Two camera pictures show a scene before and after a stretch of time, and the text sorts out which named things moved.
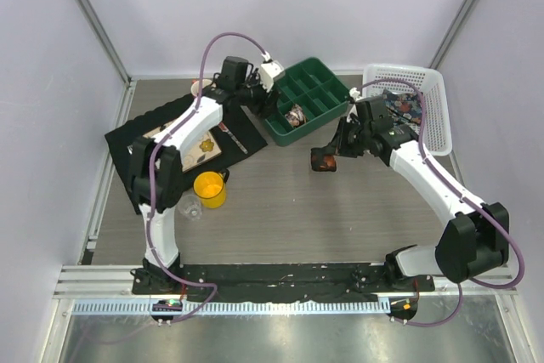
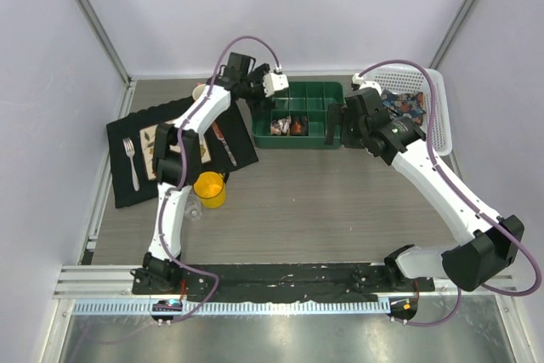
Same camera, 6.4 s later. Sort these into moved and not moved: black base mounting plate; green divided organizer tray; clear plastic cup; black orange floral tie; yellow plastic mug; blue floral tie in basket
Moved: green divided organizer tray; black orange floral tie
Not moved: clear plastic cup; yellow plastic mug; blue floral tie in basket; black base mounting plate
